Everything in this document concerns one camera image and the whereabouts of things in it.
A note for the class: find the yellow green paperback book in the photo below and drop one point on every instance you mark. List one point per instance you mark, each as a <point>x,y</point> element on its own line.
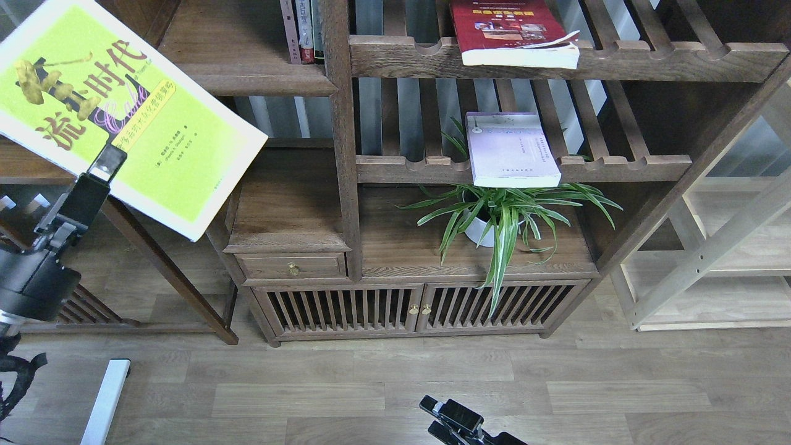
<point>74,78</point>

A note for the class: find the green spider plant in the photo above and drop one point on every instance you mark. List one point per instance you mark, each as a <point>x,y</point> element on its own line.
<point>516,217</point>

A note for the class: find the maroon book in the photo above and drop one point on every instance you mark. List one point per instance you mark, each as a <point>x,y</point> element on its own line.
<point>291,31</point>

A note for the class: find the white purple paperback book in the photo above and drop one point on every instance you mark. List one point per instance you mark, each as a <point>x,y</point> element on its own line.
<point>509,150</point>

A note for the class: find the white plant pot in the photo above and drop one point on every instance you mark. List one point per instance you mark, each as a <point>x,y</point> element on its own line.
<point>480,213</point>

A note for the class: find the dark wooden bookshelf cabinet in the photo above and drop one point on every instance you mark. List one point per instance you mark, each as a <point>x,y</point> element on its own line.
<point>322,236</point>

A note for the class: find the dark wooden side table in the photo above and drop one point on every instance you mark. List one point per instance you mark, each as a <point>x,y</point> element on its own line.
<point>137,275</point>

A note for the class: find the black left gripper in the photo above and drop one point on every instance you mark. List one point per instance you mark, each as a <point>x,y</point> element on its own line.
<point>35,283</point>

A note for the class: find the red paperback book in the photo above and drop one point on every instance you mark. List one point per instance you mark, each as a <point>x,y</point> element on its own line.
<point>512,34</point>

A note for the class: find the brass drawer knob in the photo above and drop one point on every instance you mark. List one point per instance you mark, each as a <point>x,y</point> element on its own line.
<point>293,269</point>

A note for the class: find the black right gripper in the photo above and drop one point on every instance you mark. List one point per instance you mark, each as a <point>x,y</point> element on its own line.
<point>456,424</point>

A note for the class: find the dark green upright book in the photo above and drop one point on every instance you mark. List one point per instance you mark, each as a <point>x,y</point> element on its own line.
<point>318,44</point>

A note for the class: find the light wooden shelf rack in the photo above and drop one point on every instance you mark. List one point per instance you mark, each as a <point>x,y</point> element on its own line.
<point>732,267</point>

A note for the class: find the white red upright book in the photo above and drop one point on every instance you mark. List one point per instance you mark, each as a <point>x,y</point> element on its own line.
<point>304,21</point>

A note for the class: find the white metal stand leg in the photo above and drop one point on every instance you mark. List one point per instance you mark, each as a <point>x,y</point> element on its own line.
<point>107,399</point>

